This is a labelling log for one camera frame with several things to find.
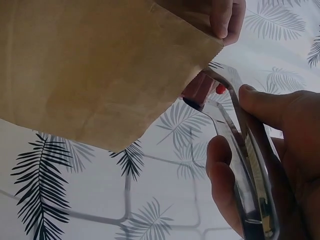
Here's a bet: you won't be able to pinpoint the person's left hand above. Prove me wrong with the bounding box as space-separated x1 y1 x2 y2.
208 0 247 47

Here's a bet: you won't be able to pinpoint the person's right hand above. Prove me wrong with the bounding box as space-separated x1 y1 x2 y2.
206 84 320 240

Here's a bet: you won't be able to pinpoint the brown paper bag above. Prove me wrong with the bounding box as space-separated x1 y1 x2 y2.
0 0 225 154

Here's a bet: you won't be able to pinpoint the metal tongs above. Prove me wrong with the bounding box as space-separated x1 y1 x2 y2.
182 61 281 240

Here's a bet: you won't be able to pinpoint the pink food piece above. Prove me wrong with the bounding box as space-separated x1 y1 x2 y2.
179 71 219 106

